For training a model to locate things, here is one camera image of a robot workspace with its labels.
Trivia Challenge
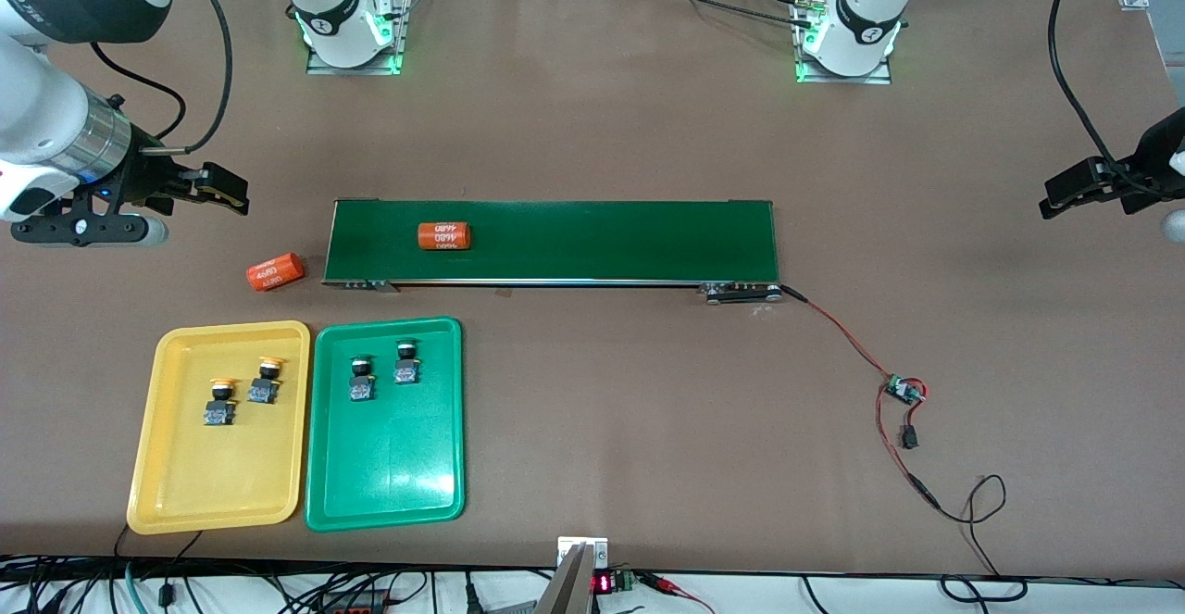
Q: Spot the grey camera stand bracket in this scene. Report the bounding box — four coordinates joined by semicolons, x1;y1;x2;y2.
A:
537;536;609;614

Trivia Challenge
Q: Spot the green conveyor belt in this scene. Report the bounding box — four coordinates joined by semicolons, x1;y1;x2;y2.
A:
321;197;783;305

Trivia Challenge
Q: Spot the red clip lead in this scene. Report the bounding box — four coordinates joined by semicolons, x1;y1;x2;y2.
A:
637;572;716;614

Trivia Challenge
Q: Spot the black power strip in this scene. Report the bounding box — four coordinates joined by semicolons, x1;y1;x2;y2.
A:
315;591;394;614

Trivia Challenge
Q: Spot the black table cable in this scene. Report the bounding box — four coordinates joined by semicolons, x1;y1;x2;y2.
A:
639;0;816;31

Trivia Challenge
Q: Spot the small green circuit board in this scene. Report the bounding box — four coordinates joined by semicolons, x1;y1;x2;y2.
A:
884;373;927;407

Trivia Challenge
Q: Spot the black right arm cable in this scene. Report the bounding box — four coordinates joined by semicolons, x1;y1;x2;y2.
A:
88;0;234;154

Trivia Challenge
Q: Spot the orange cylindrical battery cell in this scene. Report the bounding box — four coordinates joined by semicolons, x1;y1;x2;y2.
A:
417;221;472;252
245;252;306;294

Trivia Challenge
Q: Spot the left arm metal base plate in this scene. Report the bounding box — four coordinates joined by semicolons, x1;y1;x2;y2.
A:
794;0;892;85

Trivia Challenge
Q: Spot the green plastic tray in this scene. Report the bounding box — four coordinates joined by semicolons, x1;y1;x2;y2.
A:
305;317;466;533

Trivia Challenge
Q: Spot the yellow plastic tray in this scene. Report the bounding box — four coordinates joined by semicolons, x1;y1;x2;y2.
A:
126;320;312;536

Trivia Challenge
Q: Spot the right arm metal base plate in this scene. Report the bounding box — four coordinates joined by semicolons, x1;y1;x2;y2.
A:
306;0;413;76

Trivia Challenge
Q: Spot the yellow push button switch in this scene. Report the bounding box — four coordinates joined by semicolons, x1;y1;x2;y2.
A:
246;356;286;405
204;378;240;427

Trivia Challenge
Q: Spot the thin black looped cable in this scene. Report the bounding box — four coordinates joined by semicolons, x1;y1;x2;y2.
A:
933;474;1008;578

